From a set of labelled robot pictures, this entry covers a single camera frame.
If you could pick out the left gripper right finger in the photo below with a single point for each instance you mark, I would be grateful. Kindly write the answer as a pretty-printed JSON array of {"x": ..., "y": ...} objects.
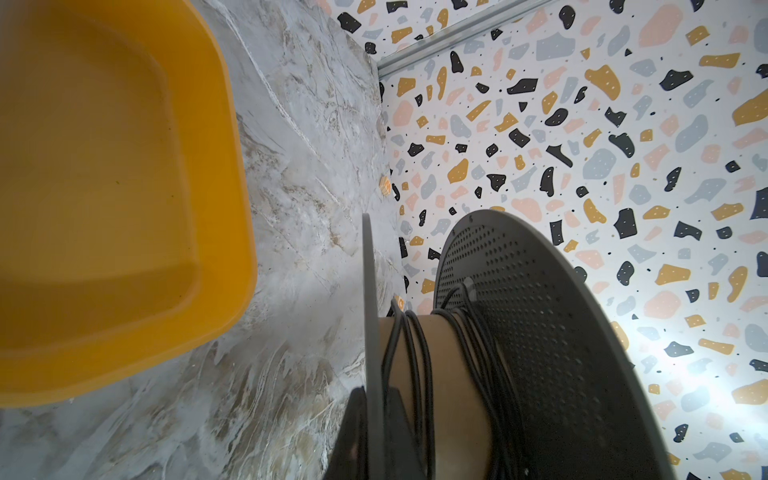
[{"x": 402, "y": 459}]

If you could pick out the grey cable spool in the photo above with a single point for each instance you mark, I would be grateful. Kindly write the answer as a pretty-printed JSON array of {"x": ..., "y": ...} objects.
[{"x": 553, "y": 378}]

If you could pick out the yellow rectangular tray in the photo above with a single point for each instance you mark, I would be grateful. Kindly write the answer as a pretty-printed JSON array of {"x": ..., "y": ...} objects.
[{"x": 126, "y": 235}]

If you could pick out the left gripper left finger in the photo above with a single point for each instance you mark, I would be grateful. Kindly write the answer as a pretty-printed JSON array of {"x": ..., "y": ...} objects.
[{"x": 348, "y": 457}]

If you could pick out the small orange block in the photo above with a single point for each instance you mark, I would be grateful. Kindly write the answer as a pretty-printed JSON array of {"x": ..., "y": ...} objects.
[{"x": 385, "y": 186}]

